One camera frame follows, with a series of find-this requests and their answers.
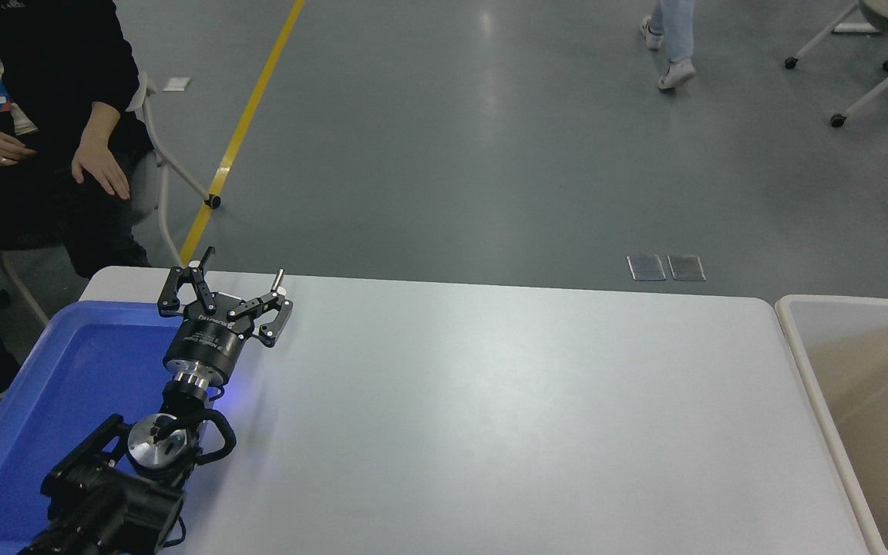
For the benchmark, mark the seated person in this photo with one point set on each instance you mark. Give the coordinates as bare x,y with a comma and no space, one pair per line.
51,69

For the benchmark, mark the large pale bin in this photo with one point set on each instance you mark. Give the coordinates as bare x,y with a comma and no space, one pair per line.
876,401

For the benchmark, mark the person's left hand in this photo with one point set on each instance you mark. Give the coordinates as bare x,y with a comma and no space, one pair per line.
99,162

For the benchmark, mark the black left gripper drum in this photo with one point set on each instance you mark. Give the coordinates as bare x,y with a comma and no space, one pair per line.
203,345

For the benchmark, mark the white frame chair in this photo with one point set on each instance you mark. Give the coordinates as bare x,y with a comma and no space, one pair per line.
174,166

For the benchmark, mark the white floor plate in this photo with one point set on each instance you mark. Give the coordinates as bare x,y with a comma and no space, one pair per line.
176,85

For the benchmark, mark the white wheeled chair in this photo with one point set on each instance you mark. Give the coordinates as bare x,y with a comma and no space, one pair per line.
883,81

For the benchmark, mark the walking person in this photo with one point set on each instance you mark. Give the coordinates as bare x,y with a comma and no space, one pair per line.
675,31

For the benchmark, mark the blue plastic tray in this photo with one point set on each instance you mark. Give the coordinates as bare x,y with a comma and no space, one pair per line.
66,385

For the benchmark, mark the metal floor plate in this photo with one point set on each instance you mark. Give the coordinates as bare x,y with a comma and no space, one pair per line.
646,267
686,267

